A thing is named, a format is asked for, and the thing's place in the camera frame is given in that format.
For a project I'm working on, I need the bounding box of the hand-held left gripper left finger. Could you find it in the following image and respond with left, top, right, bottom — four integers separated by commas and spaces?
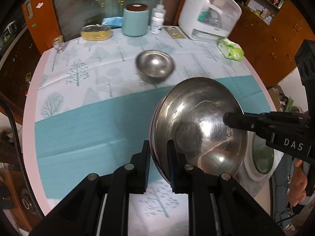
30, 140, 151, 236

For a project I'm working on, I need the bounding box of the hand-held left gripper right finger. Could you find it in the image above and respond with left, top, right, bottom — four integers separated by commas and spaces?
167, 140, 292, 236

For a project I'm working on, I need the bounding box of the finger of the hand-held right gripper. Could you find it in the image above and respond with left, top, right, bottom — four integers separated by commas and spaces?
223, 112, 274, 139

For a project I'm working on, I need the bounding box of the green plate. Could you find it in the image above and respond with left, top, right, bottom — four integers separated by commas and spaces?
252, 135, 275, 175

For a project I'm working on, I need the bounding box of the pink steel bowl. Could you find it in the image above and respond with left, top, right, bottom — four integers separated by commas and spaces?
149, 77, 248, 185

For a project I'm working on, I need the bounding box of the plain white plate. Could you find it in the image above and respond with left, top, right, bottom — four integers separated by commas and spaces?
231, 130, 284, 198

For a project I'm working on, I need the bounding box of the dark steel bowl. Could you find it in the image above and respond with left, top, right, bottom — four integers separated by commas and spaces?
136, 50, 176, 83

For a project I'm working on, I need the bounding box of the person's right hand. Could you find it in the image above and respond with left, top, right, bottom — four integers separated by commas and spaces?
294, 159, 310, 196

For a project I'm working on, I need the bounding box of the teal striped table runner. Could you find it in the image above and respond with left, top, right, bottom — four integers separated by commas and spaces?
34, 76, 271, 199

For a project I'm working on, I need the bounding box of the green tissue pack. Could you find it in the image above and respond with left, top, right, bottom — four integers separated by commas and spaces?
217, 39, 245, 61

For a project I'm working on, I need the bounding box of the wooden cabinet with shelves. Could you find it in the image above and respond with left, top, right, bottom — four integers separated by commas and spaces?
229, 0, 309, 89

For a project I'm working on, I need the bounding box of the yellow flat packet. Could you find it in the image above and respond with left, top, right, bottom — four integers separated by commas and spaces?
164, 26, 187, 39

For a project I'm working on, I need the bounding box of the white countertop appliance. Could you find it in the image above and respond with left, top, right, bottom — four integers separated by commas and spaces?
178, 0, 242, 41

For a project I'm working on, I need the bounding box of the white pill bottle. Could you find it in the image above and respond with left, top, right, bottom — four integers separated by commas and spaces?
151, 13, 164, 34

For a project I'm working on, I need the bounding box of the clear squeeze bottle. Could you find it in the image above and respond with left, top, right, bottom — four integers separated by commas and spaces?
151, 0, 164, 27

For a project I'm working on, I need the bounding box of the yellow sponge pack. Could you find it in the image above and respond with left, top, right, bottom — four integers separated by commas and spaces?
81, 25, 112, 41

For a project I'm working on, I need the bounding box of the teal canister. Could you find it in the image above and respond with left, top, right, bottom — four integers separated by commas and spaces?
122, 3, 150, 37

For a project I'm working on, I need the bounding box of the blue packet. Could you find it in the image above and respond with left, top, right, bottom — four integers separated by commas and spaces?
102, 17, 123, 28

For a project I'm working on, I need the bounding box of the small glass jar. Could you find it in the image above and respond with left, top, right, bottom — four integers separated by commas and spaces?
52, 36, 65, 53

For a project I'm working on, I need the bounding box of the dark wooden sideboard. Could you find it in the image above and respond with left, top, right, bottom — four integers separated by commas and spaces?
0, 22, 47, 118

